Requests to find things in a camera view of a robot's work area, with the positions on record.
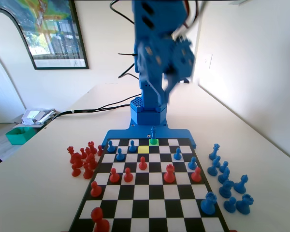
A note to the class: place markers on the green plastic bin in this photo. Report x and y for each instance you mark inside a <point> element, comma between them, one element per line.
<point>19,136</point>

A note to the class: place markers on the blue king chess piece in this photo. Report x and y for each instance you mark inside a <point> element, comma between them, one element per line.
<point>153,133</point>

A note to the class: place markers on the pile of papers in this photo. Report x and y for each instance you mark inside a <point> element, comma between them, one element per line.
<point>36,116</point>

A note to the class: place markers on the black white chessboard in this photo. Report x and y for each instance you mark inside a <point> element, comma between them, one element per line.
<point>149,193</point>

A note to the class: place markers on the blue queen chess piece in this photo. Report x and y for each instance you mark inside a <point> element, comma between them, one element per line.
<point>213,154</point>

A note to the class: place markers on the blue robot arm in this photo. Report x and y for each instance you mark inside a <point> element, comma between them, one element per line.
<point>147,36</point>

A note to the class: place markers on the red rook chess piece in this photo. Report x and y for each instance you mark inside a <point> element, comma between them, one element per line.
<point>169,176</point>
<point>92,148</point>

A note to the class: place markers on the blue arm base plate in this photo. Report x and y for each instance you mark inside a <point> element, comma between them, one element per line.
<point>178,134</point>

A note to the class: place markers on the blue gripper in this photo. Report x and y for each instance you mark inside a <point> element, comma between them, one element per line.
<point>165,78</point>

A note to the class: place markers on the red pawn chess piece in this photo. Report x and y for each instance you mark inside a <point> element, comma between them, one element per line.
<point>128,177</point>
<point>142,165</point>
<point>83,154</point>
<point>114,177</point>
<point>87,151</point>
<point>96,191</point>
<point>100,151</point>
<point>196,176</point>

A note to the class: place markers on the red bishop chess piece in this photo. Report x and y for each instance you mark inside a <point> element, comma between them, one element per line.
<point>91,163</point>
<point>88,173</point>

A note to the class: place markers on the black framed poster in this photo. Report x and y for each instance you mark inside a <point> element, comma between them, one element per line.
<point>55,33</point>

